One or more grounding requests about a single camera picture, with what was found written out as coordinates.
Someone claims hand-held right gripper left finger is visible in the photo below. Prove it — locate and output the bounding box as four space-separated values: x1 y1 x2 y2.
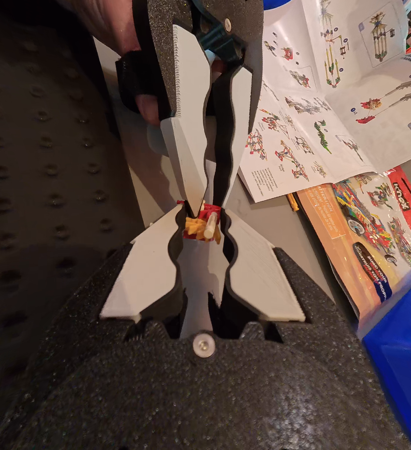
100 203 188 322

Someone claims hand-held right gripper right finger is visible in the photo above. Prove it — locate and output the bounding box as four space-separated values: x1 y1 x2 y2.
221 207 306 322

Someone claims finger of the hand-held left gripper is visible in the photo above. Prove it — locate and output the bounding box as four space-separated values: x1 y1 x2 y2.
205 65 254 208
160 25 213 217

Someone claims red yellow K'nex assembly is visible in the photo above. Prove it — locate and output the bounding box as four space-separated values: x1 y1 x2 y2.
185 216 222 245

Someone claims white plastic rod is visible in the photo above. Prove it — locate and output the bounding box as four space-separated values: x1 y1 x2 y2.
204 212 219 240

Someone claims person's left hand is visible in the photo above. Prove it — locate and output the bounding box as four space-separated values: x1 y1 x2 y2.
56 0 163 126

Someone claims orange and red toy bag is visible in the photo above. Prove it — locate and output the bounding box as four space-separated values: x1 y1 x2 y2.
295 167 411 320

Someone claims white printed instruction sheet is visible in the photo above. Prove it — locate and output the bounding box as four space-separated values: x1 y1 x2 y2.
237 0 411 203

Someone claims blue plastic bin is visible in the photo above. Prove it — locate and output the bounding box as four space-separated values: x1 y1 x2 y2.
362 271 411 450

